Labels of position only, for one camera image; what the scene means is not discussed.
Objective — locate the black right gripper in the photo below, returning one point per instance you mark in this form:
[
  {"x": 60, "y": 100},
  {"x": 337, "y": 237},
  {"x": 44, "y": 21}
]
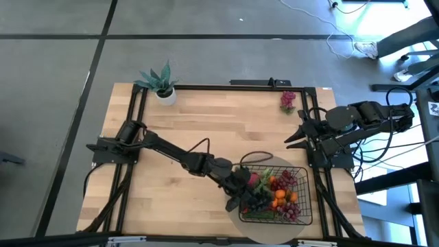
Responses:
[{"x": 317, "y": 140}]

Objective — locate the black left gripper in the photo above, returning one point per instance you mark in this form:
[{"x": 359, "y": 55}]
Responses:
[{"x": 233, "y": 178}]

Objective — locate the green cucumber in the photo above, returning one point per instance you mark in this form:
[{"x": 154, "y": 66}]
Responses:
[{"x": 260, "y": 215}]

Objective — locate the mandarin cluster with green leaves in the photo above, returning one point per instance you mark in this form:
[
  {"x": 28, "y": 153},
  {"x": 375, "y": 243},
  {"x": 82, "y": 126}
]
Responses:
[
  {"x": 274, "y": 203},
  {"x": 280, "y": 193}
]

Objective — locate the dark red grape bunch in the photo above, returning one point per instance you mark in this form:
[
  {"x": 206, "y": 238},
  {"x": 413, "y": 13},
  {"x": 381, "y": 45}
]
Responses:
[
  {"x": 289, "y": 211},
  {"x": 284, "y": 179}
]

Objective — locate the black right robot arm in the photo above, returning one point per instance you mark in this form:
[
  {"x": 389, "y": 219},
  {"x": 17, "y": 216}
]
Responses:
[{"x": 343, "y": 118}]

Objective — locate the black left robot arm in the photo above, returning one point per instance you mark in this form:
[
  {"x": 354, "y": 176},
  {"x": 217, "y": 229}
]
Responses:
[{"x": 164, "y": 147}]

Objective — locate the pink grape bunch green leaf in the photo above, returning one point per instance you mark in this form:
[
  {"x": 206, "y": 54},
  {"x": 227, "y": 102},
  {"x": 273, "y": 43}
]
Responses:
[{"x": 287, "y": 99}]

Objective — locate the round beige placemat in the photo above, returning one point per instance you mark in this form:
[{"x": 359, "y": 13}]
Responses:
[{"x": 271, "y": 236}]

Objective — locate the black crossbeam silver brackets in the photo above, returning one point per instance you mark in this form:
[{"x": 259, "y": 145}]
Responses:
[{"x": 188, "y": 241}]

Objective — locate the black mounting bar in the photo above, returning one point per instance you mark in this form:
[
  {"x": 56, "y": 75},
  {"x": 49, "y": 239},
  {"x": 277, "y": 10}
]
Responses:
[{"x": 250, "y": 82}]

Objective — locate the black floor beam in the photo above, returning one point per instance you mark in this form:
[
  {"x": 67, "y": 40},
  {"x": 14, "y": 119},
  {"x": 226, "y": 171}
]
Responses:
[{"x": 387, "y": 178}]

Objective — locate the black desk leg beam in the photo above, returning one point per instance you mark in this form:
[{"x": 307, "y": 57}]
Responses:
[{"x": 394, "y": 88}]

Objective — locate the grey side table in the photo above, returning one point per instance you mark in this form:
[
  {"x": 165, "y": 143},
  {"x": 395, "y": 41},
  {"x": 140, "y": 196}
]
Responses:
[{"x": 427, "y": 154}]

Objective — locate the green plant in white pot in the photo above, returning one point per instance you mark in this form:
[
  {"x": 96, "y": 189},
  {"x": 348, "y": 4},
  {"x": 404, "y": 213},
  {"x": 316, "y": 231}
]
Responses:
[{"x": 167, "y": 99}]

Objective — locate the white marker tag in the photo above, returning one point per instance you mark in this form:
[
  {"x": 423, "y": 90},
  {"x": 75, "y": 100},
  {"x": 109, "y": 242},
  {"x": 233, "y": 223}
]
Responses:
[{"x": 433, "y": 109}]

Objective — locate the grey office chair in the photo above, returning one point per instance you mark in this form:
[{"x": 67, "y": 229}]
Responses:
[{"x": 425, "y": 65}]

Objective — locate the person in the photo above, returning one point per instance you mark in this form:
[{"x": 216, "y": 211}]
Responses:
[{"x": 404, "y": 37}]

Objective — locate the dark stand foot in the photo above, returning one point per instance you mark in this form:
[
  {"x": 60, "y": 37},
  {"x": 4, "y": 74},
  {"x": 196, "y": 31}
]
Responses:
[{"x": 10, "y": 158}]

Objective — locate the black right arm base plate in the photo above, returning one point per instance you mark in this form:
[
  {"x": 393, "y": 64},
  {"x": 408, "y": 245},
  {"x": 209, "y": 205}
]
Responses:
[{"x": 343, "y": 163}]

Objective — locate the black aluminium table frame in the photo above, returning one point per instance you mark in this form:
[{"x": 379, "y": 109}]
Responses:
[{"x": 205, "y": 87}]

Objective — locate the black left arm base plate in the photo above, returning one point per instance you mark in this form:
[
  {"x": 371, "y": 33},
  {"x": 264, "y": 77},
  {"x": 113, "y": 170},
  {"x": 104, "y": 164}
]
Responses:
[{"x": 103, "y": 156}]

